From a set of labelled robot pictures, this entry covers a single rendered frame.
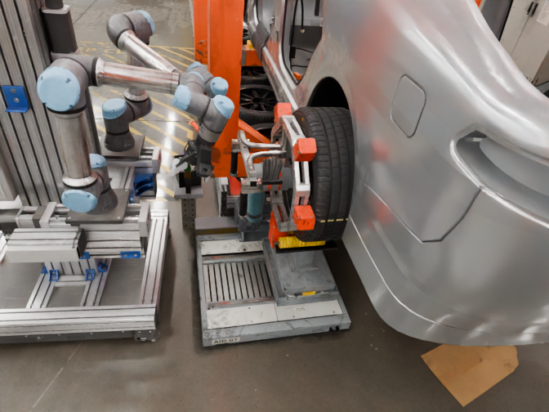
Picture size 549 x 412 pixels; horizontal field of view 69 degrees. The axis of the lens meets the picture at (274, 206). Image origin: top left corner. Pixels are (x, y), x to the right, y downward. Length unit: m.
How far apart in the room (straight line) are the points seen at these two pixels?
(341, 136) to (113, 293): 1.41
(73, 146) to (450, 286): 1.27
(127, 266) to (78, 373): 0.58
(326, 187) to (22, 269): 1.70
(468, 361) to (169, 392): 1.61
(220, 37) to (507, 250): 1.57
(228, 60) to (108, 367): 1.66
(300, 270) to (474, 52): 1.55
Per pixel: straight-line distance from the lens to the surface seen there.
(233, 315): 2.29
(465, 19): 1.32
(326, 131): 1.74
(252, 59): 4.23
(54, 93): 1.39
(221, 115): 1.36
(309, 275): 2.33
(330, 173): 1.68
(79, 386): 2.28
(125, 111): 2.14
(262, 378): 2.20
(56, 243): 1.84
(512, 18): 6.96
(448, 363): 2.54
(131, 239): 1.88
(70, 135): 1.48
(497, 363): 2.68
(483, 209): 1.11
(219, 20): 2.09
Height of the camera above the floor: 1.95
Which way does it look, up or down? 39 degrees down
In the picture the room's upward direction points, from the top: 7 degrees clockwise
